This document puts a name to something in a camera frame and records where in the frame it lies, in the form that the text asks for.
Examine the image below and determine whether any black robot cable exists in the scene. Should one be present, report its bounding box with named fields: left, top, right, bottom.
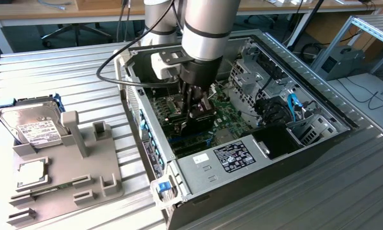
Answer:
left=95, top=0, right=183, bottom=89

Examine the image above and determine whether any blue SATA wire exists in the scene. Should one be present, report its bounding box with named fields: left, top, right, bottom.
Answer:
left=287, top=92, right=300, bottom=123

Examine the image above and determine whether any grey cable on desk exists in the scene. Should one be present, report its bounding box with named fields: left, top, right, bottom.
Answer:
left=37, top=0, right=67, bottom=11

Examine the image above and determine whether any installed dark RAM stick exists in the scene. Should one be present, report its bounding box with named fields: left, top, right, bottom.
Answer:
left=167, top=115, right=187, bottom=127

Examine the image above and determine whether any CPU socket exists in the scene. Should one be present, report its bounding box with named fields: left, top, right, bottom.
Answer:
left=167, top=95, right=186, bottom=113

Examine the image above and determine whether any silver disk bay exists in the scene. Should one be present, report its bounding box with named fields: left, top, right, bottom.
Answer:
left=287, top=114, right=337, bottom=147

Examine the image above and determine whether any black graphics card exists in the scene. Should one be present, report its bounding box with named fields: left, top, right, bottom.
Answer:
left=176, top=112, right=216, bottom=140

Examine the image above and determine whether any aluminium profile frame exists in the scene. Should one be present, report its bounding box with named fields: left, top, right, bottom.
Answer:
left=308, top=13, right=383, bottom=75

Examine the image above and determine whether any grey power supply unit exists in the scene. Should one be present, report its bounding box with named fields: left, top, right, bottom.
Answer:
left=175, top=134, right=271, bottom=195

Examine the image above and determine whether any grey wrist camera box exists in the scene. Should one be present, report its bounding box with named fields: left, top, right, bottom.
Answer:
left=148, top=49, right=192, bottom=80

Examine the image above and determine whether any open black PC case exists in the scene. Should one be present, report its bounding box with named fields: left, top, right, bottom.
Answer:
left=111, top=29, right=360, bottom=230

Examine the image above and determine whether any silver hard disk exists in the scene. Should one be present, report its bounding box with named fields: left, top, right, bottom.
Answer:
left=0, top=100, right=67, bottom=147

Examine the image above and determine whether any green RAM stick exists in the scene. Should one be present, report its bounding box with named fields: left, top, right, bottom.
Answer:
left=31, top=184, right=75, bottom=194

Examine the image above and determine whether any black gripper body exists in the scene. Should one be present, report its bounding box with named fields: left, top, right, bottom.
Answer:
left=176, top=57, right=224, bottom=93

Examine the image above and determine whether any black expansion slot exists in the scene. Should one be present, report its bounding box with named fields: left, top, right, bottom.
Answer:
left=172, top=140, right=211, bottom=157

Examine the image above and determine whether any black wire bundle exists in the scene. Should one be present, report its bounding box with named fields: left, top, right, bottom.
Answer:
left=253, top=97, right=295, bottom=126

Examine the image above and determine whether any green motherboard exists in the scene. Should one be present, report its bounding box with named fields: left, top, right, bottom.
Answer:
left=147, top=82, right=263, bottom=159

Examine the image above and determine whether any black office chair base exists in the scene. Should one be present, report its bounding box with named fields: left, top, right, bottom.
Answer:
left=39, top=23, right=114, bottom=48

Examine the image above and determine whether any silver CPU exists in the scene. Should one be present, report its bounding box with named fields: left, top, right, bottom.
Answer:
left=17, top=161, right=49, bottom=189

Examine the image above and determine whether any chipset heatsink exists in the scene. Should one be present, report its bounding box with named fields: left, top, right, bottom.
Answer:
left=214, top=129, right=238, bottom=145

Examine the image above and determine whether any silver drive cage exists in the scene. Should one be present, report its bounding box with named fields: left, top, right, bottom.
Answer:
left=227, top=57, right=271, bottom=116

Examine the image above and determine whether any wooden desk white frame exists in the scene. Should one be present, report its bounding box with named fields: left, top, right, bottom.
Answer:
left=0, top=0, right=147, bottom=55
left=235, top=0, right=383, bottom=48

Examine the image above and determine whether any grey parts rack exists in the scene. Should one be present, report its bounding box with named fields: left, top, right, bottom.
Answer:
left=6, top=110, right=126, bottom=226

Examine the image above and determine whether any grey box device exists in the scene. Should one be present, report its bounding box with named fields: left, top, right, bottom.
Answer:
left=317, top=44, right=367, bottom=81

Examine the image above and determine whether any blue disk caddy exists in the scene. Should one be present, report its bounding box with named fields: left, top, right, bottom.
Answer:
left=0, top=93, right=66, bottom=115

